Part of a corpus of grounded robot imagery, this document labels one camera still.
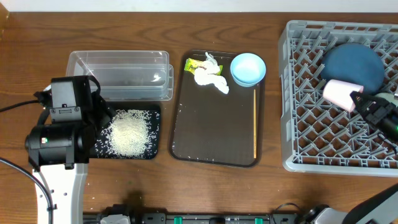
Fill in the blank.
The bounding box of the mint green bowl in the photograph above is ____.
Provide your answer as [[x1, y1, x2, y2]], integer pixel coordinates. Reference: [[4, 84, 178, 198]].
[[376, 93, 396, 101]]

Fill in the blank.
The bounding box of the pink plastic cup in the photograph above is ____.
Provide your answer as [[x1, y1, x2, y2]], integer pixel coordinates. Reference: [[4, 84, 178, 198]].
[[323, 80, 364, 112]]

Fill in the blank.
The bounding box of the dark blue plate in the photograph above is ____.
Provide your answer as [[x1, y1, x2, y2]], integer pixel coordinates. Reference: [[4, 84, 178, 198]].
[[320, 43, 384, 95]]

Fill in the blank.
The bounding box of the wooden chopstick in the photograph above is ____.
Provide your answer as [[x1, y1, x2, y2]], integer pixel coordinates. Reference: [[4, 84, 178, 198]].
[[253, 89, 257, 159]]

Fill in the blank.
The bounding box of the light blue bowl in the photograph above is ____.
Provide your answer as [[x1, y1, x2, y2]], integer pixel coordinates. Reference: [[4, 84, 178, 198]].
[[230, 53, 267, 87]]

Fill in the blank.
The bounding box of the white rice pile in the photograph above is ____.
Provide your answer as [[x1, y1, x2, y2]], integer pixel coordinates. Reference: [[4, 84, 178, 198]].
[[95, 108, 161, 159]]

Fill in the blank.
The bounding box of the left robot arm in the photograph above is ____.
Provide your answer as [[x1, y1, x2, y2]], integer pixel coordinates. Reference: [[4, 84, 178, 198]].
[[25, 75, 116, 223]]

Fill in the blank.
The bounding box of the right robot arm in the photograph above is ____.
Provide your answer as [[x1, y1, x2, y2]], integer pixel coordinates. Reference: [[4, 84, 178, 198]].
[[296, 91, 397, 224]]

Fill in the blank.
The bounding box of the grey dishwasher rack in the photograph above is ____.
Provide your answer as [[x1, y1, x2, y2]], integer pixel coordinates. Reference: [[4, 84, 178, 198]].
[[278, 20, 397, 177]]

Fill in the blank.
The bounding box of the dark brown serving tray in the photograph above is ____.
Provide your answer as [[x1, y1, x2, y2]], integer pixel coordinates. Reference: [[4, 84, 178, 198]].
[[169, 51, 265, 168]]

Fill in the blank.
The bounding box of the crumpled white tissue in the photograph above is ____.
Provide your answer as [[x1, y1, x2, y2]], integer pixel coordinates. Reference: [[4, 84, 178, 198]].
[[193, 52, 229, 95]]

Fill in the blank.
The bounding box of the yellow green snack wrapper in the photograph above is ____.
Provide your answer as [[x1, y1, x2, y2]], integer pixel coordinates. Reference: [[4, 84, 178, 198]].
[[184, 58, 223, 75]]

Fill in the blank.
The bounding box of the black plastic tray bin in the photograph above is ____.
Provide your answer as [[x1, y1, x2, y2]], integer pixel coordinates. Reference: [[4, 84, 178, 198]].
[[88, 101, 162, 161]]

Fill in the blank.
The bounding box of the clear plastic bin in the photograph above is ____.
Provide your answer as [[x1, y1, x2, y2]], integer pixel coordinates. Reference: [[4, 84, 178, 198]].
[[66, 50, 174, 101]]

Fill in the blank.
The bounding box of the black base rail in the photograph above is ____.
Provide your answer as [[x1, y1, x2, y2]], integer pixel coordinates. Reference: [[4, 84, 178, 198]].
[[83, 204, 299, 224]]

